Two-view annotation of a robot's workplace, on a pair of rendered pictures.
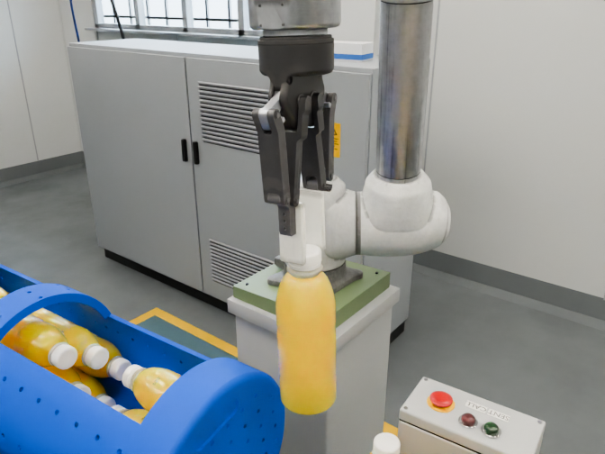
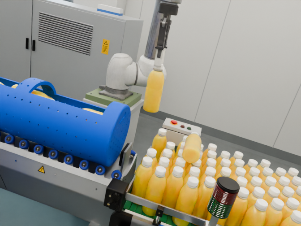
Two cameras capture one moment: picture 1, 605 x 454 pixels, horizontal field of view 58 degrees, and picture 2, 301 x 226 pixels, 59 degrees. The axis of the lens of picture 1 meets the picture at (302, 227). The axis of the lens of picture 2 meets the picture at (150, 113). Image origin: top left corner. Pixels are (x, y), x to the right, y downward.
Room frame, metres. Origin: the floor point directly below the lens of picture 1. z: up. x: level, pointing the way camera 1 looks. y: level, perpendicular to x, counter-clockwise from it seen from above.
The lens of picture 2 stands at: (-0.42, 0.42, 1.66)
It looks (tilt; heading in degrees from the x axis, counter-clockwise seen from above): 23 degrees down; 336
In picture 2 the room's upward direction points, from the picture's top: 13 degrees clockwise
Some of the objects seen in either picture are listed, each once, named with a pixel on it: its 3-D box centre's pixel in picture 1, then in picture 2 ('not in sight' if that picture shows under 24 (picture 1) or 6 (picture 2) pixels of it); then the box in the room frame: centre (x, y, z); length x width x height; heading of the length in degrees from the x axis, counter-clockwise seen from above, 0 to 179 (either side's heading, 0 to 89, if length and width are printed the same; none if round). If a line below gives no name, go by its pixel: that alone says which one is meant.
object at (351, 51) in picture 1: (342, 50); (110, 10); (2.52, -0.18, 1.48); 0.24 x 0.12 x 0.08; 60
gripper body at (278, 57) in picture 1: (297, 81); (166, 16); (0.57, 0.01, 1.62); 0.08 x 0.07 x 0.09; 150
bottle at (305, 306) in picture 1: (306, 333); (154, 89); (0.56, 0.00, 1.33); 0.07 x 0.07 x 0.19
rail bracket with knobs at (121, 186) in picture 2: not in sight; (116, 195); (0.35, 0.14, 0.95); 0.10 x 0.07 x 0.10; 146
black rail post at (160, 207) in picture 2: not in sight; (158, 215); (0.24, 0.00, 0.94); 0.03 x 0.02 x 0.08; 56
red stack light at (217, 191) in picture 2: not in sight; (225, 191); (0.03, -0.05, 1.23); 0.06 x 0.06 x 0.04
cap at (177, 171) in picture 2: not in sight; (178, 171); (0.31, -0.07, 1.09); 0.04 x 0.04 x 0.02
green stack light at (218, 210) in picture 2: not in sight; (220, 204); (0.03, -0.05, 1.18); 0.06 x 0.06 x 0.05
